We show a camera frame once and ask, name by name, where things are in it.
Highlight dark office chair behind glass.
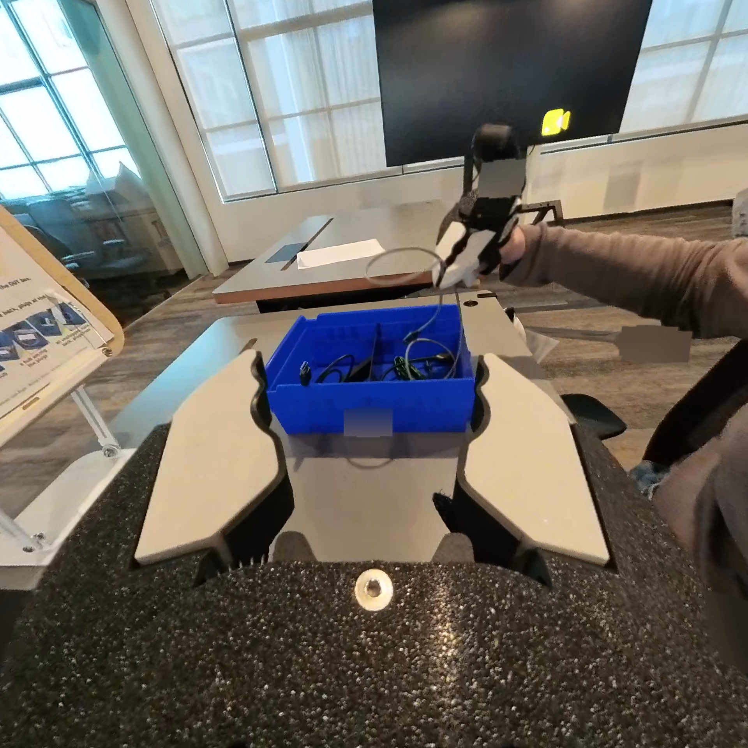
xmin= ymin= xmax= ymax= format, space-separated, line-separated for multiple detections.
xmin=26 ymin=199 xmax=88 ymax=266

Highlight person's right hand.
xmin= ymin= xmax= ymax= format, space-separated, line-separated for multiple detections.
xmin=497 ymin=225 xmax=528 ymax=282

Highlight black green cable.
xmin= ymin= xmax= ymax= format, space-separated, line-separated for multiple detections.
xmin=390 ymin=351 xmax=458 ymax=382

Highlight thin grey cable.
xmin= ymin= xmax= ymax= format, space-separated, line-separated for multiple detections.
xmin=365 ymin=247 xmax=469 ymax=382

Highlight black office chair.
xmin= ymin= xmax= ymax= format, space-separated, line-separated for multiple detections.
xmin=560 ymin=338 xmax=748 ymax=469

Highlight blue plastic bin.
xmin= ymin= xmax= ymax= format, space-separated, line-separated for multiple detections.
xmin=265 ymin=303 xmax=475 ymax=437

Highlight white cardboard box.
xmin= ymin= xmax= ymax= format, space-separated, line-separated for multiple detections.
xmin=88 ymin=161 xmax=163 ymax=236

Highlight clear plastic bag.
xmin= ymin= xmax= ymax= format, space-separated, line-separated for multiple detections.
xmin=505 ymin=310 xmax=563 ymax=367

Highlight black usb cable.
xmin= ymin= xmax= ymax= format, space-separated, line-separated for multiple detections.
xmin=299 ymin=353 xmax=358 ymax=388

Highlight instruction sign board with stand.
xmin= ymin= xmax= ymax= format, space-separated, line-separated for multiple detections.
xmin=0 ymin=205 xmax=139 ymax=580

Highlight teal-framed window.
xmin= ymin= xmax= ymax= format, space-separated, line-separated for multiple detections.
xmin=0 ymin=0 xmax=144 ymax=196

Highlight black tv stand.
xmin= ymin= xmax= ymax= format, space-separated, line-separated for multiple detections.
xmin=522 ymin=199 xmax=565 ymax=226

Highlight person's right forearm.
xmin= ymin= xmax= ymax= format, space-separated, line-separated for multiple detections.
xmin=517 ymin=224 xmax=748 ymax=341

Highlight large black tv screen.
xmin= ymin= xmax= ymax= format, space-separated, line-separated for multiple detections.
xmin=372 ymin=0 xmax=653 ymax=168

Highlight white-framed window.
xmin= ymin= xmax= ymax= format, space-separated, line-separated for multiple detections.
xmin=149 ymin=0 xmax=388 ymax=202

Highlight grey wood-edged table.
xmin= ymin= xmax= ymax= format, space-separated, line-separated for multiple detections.
xmin=212 ymin=213 xmax=499 ymax=313

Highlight person's arm, grey sleeve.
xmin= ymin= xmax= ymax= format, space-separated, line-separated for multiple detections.
xmin=631 ymin=409 xmax=748 ymax=748

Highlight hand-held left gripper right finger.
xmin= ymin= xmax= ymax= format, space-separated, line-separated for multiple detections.
xmin=434 ymin=352 xmax=612 ymax=566

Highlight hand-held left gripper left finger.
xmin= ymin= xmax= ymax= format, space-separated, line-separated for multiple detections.
xmin=133 ymin=349 xmax=294 ymax=566

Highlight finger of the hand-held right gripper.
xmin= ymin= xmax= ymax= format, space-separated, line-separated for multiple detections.
xmin=441 ymin=229 xmax=499 ymax=289
xmin=436 ymin=219 xmax=470 ymax=275

